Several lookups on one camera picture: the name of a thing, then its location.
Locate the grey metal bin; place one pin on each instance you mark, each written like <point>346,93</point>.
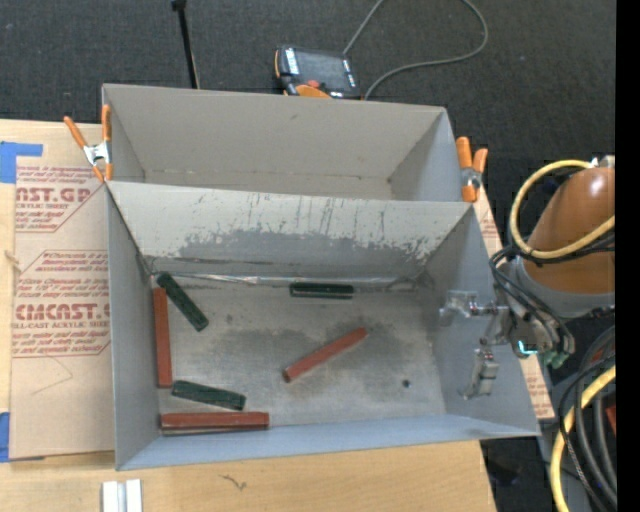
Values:
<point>320,340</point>

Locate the brown cardboard board, red print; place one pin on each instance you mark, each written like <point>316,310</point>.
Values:
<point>60,280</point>

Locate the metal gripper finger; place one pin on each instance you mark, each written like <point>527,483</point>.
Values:
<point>462,305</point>
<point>486,370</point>

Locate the dark green flat block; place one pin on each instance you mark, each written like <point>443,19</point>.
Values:
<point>208,395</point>
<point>321,290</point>
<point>182,301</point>

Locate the red-brown flat block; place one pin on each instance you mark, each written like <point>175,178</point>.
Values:
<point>325,355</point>
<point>162,340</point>
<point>215,421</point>

